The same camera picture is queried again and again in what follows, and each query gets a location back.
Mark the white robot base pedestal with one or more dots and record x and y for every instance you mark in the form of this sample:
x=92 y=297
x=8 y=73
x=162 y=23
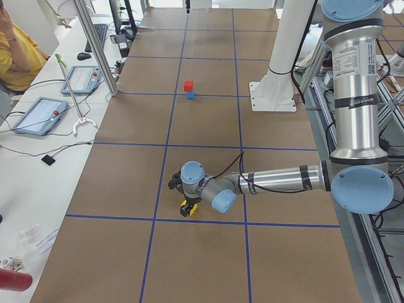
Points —
x=274 y=93

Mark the teach pendant tablet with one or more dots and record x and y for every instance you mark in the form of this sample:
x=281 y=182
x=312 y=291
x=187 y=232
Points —
x=84 y=79
x=41 y=117

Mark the aluminium frame post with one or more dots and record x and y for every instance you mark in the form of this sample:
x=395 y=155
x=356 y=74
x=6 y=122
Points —
x=98 y=52

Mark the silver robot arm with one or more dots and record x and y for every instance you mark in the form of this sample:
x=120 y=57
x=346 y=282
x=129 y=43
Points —
x=244 y=133

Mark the black computer mouse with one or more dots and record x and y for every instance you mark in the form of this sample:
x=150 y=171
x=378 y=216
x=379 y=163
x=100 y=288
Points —
x=83 y=56

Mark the small black square pad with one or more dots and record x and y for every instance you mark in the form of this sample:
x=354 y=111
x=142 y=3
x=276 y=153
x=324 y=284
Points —
x=49 y=160

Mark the person in yellow shirt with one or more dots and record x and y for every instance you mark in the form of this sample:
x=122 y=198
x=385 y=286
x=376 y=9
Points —
x=21 y=57

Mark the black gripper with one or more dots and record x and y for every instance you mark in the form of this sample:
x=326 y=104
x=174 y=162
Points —
x=189 y=200

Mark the far teach pendant tablet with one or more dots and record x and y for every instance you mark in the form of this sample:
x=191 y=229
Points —
x=84 y=79

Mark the near teach pendant tablet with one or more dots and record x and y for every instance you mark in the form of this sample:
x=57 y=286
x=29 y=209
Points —
x=41 y=117

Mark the red cylinder bottle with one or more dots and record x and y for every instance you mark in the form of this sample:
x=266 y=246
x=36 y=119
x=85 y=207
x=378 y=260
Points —
x=15 y=281

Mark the red cube block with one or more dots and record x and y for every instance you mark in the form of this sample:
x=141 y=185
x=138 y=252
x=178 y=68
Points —
x=188 y=86

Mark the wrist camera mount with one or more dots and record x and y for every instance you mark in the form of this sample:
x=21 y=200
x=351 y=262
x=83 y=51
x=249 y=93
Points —
x=176 y=182

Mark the grabber stick tool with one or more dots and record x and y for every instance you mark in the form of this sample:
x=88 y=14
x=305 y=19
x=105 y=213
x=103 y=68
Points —
x=81 y=119

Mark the yellow cube block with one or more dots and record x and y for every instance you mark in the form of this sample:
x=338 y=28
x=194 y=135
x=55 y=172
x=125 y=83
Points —
x=187 y=208

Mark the black keyboard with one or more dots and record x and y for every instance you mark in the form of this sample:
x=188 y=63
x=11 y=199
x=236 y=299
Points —
x=101 y=30

